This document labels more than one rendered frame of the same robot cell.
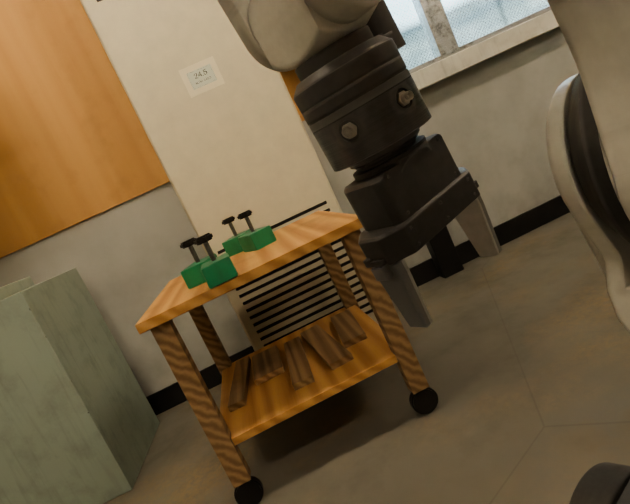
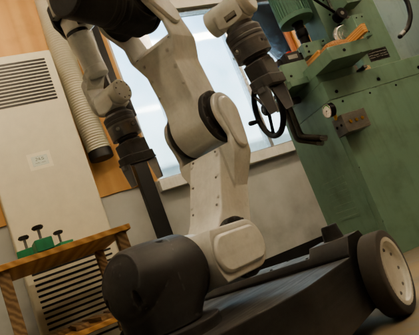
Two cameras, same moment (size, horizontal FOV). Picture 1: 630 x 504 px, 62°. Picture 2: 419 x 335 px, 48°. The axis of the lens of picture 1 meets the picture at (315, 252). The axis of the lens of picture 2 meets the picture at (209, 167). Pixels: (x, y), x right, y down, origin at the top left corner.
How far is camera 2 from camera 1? 0.96 m
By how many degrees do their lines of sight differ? 28
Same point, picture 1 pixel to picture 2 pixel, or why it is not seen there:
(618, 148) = (171, 127)
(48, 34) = not seen: outside the picture
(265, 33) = (98, 105)
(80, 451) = not seen: outside the picture
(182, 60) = (29, 149)
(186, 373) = (12, 303)
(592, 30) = (165, 105)
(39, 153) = not seen: outside the picture
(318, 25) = (112, 102)
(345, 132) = (116, 129)
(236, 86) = (60, 168)
